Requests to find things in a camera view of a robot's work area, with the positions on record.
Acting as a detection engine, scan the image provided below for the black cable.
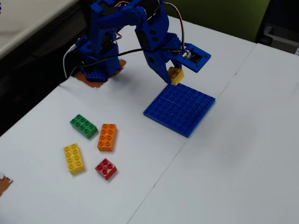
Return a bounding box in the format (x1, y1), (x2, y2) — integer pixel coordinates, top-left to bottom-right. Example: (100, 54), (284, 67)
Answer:
(69, 48), (187, 79)

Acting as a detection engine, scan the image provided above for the yellow 2x2 toy block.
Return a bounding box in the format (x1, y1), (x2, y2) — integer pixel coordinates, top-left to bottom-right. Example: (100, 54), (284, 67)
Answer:
(167, 66), (185, 86)

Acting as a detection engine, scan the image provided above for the grey box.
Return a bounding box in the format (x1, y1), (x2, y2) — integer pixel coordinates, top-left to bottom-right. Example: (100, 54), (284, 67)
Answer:
(256, 23), (299, 56)

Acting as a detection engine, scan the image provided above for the blue 8x8 stud plate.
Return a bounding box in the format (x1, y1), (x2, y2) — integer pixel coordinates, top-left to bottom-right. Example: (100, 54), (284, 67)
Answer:
(143, 83), (216, 139)

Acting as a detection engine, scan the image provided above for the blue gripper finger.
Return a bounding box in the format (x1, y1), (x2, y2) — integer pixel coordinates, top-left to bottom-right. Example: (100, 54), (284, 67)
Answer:
(151, 62), (173, 84)
(171, 58), (184, 70)

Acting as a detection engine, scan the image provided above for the tricolour servo wire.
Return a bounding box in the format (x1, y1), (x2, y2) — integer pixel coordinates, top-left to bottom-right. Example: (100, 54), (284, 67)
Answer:
(114, 27), (124, 42)
(149, 2), (187, 56)

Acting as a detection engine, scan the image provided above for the orange 2x4 toy block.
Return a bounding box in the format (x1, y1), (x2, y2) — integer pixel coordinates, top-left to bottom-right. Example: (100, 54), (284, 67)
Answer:
(97, 123), (118, 153)

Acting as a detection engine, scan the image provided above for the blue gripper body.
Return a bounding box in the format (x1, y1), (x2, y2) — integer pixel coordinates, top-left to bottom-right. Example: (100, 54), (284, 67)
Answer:
(143, 34), (185, 69)

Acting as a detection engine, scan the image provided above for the blue camera mount with board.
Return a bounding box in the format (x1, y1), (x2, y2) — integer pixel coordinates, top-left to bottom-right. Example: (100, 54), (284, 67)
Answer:
(177, 43), (212, 73)

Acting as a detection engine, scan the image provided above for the green floor mat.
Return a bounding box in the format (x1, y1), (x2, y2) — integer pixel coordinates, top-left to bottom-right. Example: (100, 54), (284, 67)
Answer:
(157, 0), (271, 42)

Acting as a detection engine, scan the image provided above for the white desk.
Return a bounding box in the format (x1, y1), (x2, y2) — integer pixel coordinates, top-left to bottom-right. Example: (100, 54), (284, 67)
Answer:
(0, 0), (80, 59)

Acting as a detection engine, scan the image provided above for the white cable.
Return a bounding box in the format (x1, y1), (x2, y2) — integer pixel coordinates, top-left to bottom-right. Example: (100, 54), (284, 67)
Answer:
(63, 44), (78, 79)

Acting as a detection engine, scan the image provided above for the green 2x4 toy block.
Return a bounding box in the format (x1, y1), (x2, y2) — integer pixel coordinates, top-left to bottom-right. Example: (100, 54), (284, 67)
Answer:
(69, 113), (99, 140)

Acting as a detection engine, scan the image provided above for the yellow 2x4 toy block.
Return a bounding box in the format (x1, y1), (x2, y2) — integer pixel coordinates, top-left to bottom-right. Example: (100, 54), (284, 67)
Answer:
(63, 142), (86, 175)

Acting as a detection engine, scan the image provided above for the red 2x2 toy block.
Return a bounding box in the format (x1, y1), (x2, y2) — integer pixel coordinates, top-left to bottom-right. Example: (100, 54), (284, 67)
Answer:
(94, 158), (118, 181)

